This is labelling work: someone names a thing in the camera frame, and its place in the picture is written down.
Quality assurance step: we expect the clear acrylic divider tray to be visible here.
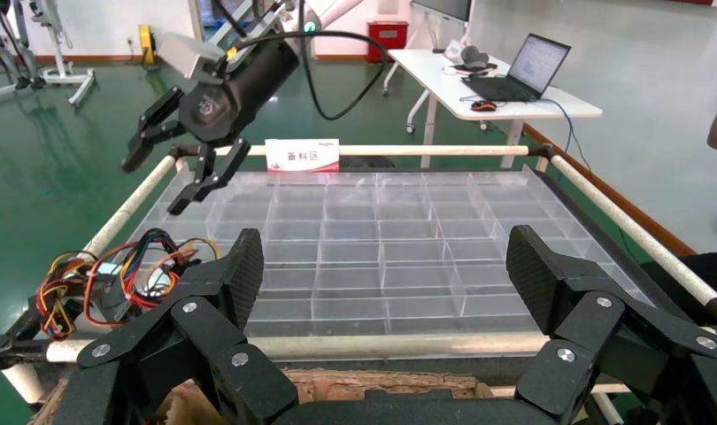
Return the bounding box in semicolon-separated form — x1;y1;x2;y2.
109;164;656;338

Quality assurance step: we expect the black laptop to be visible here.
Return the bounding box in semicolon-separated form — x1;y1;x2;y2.
460;32;573;104

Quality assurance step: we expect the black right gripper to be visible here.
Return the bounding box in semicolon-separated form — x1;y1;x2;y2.
121;36;302;216

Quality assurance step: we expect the white pipe cart frame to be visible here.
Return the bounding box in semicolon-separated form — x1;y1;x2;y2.
0;142;717;425

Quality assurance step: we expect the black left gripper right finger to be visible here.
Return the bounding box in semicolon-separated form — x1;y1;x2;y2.
505;224;717;425

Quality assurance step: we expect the cardboard box with dividers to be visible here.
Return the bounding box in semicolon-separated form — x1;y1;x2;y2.
29;367;491;425

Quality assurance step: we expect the yellow floor device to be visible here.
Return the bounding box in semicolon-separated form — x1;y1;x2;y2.
137;24;158;66

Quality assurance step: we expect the blue cable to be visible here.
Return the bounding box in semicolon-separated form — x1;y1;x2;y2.
534;97;594;174

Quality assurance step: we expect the power supply with coloured wires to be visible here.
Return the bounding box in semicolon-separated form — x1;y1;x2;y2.
35;251;102;343

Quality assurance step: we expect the black round object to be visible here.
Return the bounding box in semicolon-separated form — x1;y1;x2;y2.
337;154;397;173

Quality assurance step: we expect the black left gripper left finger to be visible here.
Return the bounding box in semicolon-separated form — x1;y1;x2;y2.
53;227;301;425

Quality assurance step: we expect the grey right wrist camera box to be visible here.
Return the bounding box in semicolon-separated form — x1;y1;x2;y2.
157;32;227;84

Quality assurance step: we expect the white office table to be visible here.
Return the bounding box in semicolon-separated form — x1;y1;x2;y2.
383;48;605;171

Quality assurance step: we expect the white floor stand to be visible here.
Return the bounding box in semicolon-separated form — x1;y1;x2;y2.
27;0;96;108

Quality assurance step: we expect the red bin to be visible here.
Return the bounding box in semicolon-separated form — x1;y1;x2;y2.
366;20;410;65

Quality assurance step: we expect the bundle of coloured wires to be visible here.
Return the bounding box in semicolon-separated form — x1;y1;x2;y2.
83;227;224;328

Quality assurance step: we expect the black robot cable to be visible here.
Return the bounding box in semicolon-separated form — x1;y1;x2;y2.
235;0;390;122

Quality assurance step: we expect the black monitor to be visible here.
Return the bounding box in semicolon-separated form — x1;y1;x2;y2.
410;0;474;25

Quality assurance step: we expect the white tent card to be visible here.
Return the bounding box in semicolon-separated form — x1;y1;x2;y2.
442;38;468;65

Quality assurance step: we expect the white and red sign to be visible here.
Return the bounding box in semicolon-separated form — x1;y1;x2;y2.
265;138;341;174

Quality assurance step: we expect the grey stand with black casters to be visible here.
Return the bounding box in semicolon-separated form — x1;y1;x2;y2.
0;0;46;104

